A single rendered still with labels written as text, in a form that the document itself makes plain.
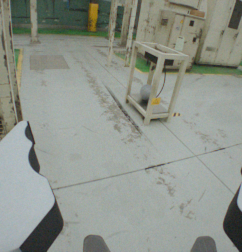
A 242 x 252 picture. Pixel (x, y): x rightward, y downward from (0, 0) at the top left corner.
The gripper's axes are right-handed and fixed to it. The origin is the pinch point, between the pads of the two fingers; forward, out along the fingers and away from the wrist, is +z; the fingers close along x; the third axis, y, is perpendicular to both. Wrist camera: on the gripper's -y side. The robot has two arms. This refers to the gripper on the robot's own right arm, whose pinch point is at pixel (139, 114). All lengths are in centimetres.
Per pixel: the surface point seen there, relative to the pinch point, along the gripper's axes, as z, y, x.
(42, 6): 886, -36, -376
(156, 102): 176, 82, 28
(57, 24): 915, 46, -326
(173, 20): 411, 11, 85
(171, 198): 77, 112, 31
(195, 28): 437, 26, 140
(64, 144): 123, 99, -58
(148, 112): 174, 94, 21
